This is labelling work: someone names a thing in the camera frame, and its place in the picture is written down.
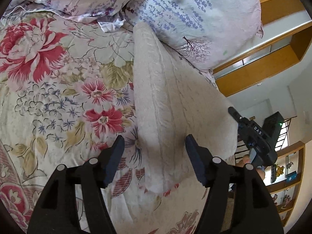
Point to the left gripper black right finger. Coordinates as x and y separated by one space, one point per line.
253 210

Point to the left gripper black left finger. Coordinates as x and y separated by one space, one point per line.
72 200

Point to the beige cable-knit sweater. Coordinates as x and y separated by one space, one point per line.
173 100

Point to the person's right hand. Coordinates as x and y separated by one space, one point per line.
246 162

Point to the black stair railing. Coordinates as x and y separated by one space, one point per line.
282 142

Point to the golden figurine on shelf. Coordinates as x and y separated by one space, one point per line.
276 171

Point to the blue box on shelf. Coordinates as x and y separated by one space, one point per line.
291 176

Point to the floral bed quilt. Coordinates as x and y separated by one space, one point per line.
66 94

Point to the blue lavender print pillow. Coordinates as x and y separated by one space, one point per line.
205 32

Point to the wooden wall shelf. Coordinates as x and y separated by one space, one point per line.
289 168

